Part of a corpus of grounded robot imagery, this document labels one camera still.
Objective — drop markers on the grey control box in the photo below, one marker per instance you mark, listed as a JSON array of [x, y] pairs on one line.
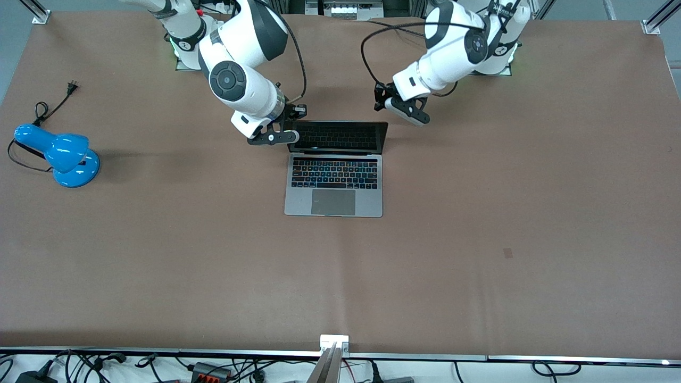
[[343, 9]]

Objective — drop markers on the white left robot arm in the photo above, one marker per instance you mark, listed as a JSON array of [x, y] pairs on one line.
[[452, 58]]

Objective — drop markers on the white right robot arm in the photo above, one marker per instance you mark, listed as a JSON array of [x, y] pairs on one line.
[[234, 80]]

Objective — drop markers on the black power adapter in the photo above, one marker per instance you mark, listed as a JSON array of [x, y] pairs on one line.
[[34, 376]]

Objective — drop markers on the silver grey laptop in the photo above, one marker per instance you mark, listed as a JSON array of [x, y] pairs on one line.
[[333, 202]]

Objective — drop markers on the silver mounting bracket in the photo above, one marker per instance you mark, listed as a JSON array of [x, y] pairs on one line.
[[334, 340]]

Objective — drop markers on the aluminium table edge rail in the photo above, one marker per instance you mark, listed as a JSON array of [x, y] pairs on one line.
[[159, 352]]

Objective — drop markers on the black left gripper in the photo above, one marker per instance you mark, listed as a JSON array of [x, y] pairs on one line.
[[381, 95]]

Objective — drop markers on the black box with orange buttons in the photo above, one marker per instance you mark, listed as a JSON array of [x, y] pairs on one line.
[[210, 372]]

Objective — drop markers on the aluminium corner frame post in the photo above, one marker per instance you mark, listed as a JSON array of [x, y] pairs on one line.
[[38, 11], [657, 21]]

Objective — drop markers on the blue desk lamp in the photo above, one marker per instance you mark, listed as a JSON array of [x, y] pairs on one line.
[[66, 157]]

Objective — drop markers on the aluminium profile beam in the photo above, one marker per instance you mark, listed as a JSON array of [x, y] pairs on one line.
[[325, 369]]

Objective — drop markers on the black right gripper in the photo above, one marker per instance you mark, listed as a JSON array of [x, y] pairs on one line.
[[290, 111]]

